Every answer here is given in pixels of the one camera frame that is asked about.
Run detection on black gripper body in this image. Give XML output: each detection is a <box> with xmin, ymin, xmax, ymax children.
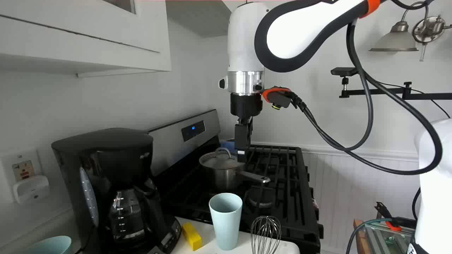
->
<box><xmin>230</xmin><ymin>93</ymin><xmax>262</xmax><ymax>124</ymax></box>

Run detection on steel pot lid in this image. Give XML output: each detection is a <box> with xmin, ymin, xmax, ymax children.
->
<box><xmin>199</xmin><ymin>148</ymin><xmax>242</xmax><ymax>170</ymax></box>

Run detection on light teal plastic cup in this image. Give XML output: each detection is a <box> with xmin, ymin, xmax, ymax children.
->
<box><xmin>209</xmin><ymin>192</ymin><xmax>242</xmax><ymax>250</ymax></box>

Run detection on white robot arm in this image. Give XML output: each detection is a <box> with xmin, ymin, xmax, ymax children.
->
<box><xmin>220</xmin><ymin>0</ymin><xmax>452</xmax><ymax>254</ymax></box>

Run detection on blue cloth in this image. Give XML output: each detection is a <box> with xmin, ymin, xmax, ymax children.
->
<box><xmin>220</xmin><ymin>140</ymin><xmax>235</xmax><ymax>153</ymax></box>

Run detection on yellow sponge block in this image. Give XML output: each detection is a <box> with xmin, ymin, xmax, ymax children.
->
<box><xmin>182</xmin><ymin>223</ymin><xmax>203</xmax><ymax>251</ymax></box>

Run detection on black coffee maker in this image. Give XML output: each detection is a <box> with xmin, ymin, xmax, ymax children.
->
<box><xmin>52</xmin><ymin>129</ymin><xmax>180</xmax><ymax>254</ymax></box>

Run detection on hanging pendant lamp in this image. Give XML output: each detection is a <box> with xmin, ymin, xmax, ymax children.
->
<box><xmin>371</xmin><ymin>7</ymin><xmax>450</xmax><ymax>61</ymax></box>

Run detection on tray with tools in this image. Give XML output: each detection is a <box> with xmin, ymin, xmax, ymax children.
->
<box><xmin>346</xmin><ymin>202</ymin><xmax>416</xmax><ymax>254</ymax></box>

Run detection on white upper cabinet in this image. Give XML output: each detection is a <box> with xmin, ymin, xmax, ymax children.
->
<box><xmin>0</xmin><ymin>0</ymin><xmax>170</xmax><ymax>76</ymax></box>

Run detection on teal bowl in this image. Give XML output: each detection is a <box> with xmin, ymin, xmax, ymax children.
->
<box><xmin>22</xmin><ymin>236</ymin><xmax>72</xmax><ymax>254</ymax></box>

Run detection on steel pot with handle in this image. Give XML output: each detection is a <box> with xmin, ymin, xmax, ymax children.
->
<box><xmin>200</xmin><ymin>164</ymin><xmax>269</xmax><ymax>191</ymax></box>

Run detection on metal wire whisk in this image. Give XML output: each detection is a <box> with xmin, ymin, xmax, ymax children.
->
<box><xmin>250</xmin><ymin>216</ymin><xmax>282</xmax><ymax>254</ymax></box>

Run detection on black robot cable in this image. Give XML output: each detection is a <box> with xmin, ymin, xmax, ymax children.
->
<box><xmin>261</xmin><ymin>20</ymin><xmax>444</xmax><ymax>177</ymax></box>

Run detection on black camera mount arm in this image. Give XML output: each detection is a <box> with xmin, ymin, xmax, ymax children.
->
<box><xmin>329</xmin><ymin>66</ymin><xmax>452</xmax><ymax>102</ymax></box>

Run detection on white wall outlet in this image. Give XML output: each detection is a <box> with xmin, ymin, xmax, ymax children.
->
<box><xmin>0</xmin><ymin>150</ymin><xmax>50</xmax><ymax>205</ymax></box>

